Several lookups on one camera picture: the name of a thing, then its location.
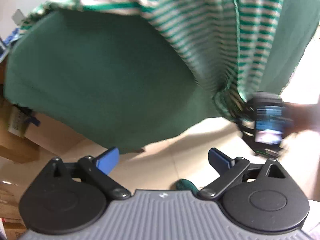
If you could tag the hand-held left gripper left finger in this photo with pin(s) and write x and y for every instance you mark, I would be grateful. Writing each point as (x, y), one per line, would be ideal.
(108, 158)

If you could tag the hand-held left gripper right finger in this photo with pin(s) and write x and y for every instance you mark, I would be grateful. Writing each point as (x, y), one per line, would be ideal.
(218, 159)

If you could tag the green striped shirt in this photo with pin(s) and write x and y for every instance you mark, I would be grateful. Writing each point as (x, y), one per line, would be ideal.
(200, 17)

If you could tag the person's right hand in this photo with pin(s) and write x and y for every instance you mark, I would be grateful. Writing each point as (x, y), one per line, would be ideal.
(300, 116)

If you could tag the dark green cloth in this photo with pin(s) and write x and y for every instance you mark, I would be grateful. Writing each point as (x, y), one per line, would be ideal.
(186, 185)

